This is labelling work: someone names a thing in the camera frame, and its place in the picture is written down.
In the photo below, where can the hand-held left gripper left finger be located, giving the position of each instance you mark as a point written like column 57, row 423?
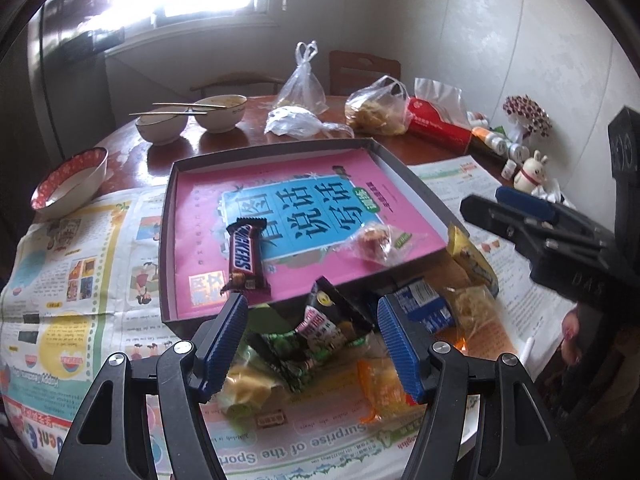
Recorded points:
column 227, row 345

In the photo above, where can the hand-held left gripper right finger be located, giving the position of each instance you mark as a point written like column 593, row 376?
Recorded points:
column 400, row 350

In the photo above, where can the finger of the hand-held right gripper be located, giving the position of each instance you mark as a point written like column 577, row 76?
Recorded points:
column 525, row 204
column 500, row 220

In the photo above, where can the orange snack packet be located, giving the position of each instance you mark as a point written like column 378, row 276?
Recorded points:
column 385, row 390

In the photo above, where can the yellow snack packet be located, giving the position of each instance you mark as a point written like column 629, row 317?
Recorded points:
column 467, row 255

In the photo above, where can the round yellow cake packet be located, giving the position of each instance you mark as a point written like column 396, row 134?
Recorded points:
column 245, row 390

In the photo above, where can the blue snack packet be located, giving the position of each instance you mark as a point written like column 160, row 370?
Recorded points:
column 425, row 305

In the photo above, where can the green patterned snack packet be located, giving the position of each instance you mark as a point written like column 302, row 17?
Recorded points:
column 285, row 360

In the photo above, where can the black snack packet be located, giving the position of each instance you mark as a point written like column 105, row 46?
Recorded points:
column 340, row 305

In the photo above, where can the clear crispy rice packet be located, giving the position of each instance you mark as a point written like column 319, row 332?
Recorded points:
column 470, row 310

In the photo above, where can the grey cardboard box tray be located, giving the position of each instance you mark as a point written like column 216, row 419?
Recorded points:
column 169, row 240

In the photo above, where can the person's right hand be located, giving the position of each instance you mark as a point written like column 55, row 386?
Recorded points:
column 571, row 335

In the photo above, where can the crumpled white tissue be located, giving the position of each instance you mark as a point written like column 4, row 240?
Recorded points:
column 555, row 192

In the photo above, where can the white rabbit figurine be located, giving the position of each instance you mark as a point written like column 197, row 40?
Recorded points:
column 532, row 172

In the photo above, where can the small white pill bottle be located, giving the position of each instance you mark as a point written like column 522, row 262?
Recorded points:
column 511, row 169

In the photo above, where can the white jar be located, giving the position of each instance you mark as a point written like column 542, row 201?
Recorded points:
column 520, row 152

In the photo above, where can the white text newspaper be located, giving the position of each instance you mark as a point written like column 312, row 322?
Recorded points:
column 450, row 180

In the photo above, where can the orange white bottle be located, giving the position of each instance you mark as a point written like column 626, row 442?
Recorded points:
column 487, row 136

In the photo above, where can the red white bouquet ornament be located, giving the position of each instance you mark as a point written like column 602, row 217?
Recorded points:
column 527, row 112

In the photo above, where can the brown chocolate bar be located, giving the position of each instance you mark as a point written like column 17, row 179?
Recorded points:
column 245, row 255

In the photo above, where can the red tissue pack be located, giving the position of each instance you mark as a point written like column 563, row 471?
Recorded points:
column 440, row 127

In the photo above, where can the clear wrapped pastry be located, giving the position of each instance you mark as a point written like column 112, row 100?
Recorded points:
column 372, row 240

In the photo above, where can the colourful newspaper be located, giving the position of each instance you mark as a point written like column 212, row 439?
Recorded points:
column 75, row 280

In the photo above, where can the plastic bag of yellow food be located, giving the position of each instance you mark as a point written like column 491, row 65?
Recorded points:
column 375, row 110

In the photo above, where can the pink picture book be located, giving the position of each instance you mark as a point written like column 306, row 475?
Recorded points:
column 310, row 180

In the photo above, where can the brown wooden chair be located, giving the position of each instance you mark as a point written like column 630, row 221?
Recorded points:
column 360, row 67

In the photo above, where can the white ceramic bowl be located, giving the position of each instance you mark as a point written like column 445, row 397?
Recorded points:
column 160, row 132
column 220, row 117

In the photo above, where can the red patterned bowl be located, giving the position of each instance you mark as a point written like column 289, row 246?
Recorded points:
column 75, row 180

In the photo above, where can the crumpled white plastic bag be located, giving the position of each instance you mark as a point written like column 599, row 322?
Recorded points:
column 290, row 122

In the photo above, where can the tall tied clear plastic bag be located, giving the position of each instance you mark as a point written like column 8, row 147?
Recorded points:
column 302, row 90

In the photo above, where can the wooden chopstick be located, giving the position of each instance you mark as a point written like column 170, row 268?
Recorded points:
column 165, row 113
column 190, row 105

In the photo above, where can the curved back wooden chair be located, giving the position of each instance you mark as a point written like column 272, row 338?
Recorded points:
column 240, row 80

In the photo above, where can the dark glossy cabinet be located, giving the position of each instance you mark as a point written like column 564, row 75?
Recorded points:
column 65, row 60

